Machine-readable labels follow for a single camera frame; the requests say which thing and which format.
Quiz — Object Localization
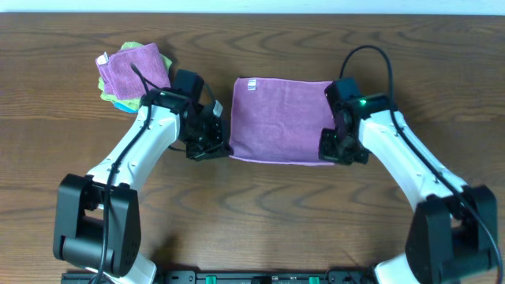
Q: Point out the folded blue cloth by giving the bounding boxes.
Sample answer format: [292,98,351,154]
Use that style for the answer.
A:
[112,100,140,114]

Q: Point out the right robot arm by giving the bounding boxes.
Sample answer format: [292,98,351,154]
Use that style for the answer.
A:
[319,92,504,283]

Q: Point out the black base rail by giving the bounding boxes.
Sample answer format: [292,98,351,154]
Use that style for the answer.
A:
[61,261,380,284]

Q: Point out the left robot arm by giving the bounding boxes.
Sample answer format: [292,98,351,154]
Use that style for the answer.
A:
[53,88,231,284]

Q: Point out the folded purple cloth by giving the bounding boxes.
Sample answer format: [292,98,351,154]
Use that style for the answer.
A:
[95,43,173,101]

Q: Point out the purple microfiber cloth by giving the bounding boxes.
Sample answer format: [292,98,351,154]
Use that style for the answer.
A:
[230,77,335,166]

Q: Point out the folded green cloth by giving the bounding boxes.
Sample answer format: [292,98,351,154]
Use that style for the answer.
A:
[97,41,174,111]

